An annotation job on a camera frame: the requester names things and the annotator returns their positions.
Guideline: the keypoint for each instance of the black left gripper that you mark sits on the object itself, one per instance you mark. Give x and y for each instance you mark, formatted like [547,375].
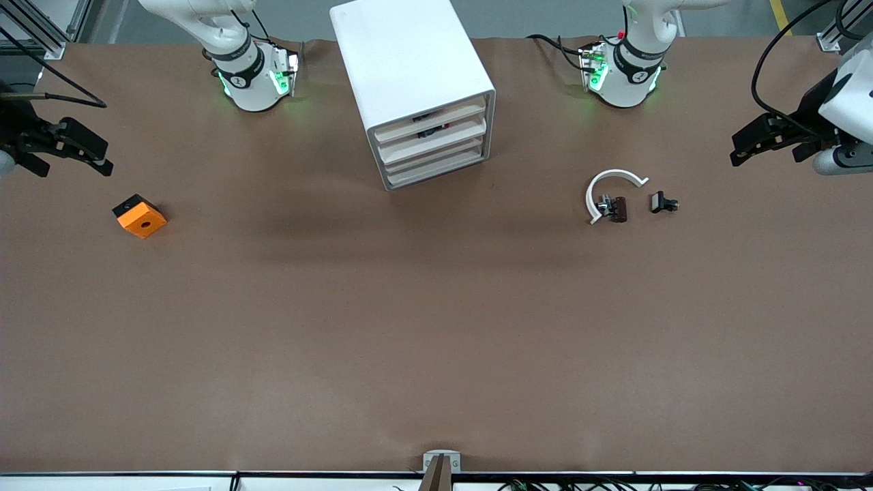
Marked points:
[809,107]

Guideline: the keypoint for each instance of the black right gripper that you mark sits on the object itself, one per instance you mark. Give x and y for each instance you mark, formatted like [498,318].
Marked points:
[19,127]

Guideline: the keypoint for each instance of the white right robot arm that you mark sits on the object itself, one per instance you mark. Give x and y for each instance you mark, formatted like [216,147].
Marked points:
[239,61]

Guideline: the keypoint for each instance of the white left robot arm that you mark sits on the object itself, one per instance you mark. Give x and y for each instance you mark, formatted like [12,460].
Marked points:
[627,75]

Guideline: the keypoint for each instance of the orange and black box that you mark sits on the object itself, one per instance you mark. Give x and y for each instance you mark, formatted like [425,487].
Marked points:
[140,218]

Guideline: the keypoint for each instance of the small black component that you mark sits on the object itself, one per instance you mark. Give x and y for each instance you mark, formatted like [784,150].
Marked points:
[659,201]

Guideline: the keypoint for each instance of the white curved plastic piece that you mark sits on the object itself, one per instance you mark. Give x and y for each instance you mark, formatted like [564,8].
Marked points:
[617,172]

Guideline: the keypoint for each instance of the brown component with metal clip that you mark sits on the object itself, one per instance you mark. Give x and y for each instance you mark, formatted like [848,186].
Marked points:
[618,209]

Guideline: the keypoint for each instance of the aluminium frame profile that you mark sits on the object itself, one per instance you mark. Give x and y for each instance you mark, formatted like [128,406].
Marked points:
[34,24]
[842,24]

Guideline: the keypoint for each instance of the grey metal edge bracket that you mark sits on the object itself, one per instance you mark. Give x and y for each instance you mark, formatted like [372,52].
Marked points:
[442,455]

